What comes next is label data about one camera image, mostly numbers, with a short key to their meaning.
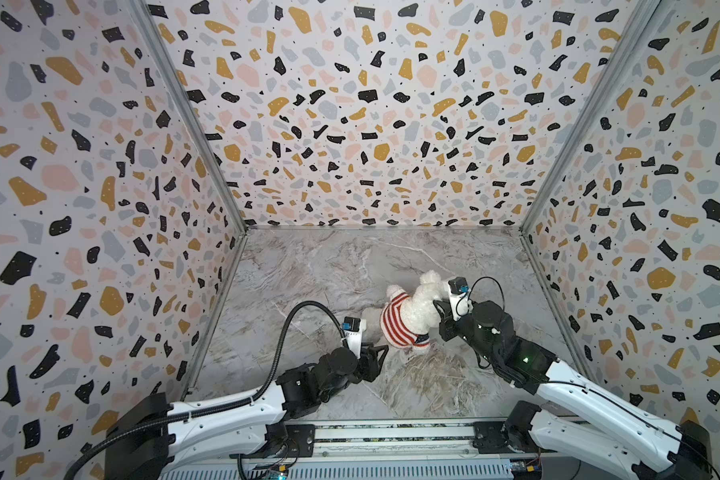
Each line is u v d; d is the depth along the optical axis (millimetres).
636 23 733
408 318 764
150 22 702
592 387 482
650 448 416
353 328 664
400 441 758
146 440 411
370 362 663
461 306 623
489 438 741
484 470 715
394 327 780
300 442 732
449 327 660
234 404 487
